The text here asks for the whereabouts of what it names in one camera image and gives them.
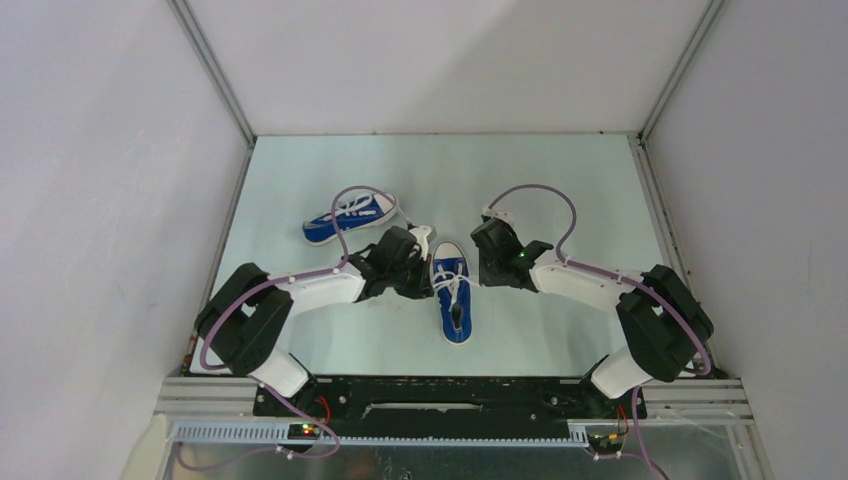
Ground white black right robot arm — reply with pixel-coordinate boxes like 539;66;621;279
471;216;714;418

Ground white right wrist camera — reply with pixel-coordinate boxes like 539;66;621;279
481;208;515;225

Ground blue sneaker tied laces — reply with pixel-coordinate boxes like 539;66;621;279
301;193;397;246

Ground grey slotted cable duct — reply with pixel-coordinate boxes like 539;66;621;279
172;421;589;447

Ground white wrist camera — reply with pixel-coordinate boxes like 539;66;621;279
481;208;515;225
407;225;436;260

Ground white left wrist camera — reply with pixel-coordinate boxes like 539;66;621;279
407;225;436;260

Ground white shoelace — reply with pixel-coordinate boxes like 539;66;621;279
431;258;471;313

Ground aluminium frame rail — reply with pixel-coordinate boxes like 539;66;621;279
167;0;257;148

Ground blue sneaker laces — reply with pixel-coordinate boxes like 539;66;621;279
301;193;397;246
429;242;473;345

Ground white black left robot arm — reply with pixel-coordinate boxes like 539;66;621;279
194;225;433;417

